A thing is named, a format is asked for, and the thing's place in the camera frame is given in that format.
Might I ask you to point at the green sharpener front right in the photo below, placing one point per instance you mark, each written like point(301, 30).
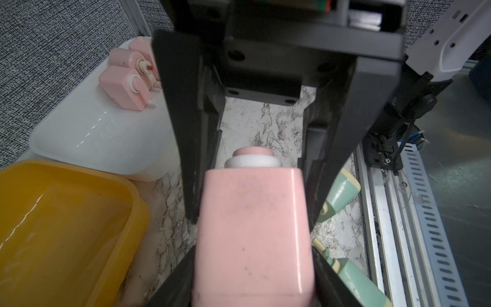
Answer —
point(344, 189)

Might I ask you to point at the pink sharpener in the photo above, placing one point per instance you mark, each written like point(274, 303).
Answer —
point(253, 246)
point(127, 88)
point(130, 59)
point(144, 46)

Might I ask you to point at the green sharpener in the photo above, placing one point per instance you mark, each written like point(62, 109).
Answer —
point(359, 284)
point(344, 189)

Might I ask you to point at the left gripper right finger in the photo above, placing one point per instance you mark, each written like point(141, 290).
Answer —
point(330, 290)

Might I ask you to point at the aluminium front rail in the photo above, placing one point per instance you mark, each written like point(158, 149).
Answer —
point(409, 256)

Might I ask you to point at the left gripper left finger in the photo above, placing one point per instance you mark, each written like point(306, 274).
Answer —
point(176, 291)

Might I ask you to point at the yellow plastic tray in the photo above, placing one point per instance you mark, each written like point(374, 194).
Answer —
point(68, 234)

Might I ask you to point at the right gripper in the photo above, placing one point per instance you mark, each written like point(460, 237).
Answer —
point(266, 51)

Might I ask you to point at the white plastic tray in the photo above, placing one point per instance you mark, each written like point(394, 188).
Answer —
point(90, 130)

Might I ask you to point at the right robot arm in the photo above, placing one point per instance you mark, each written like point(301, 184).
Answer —
point(430, 64)

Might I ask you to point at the green sharpener front left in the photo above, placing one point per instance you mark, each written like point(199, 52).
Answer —
point(359, 284)

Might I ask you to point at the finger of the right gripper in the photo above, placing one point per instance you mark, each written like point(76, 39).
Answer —
point(195, 101)

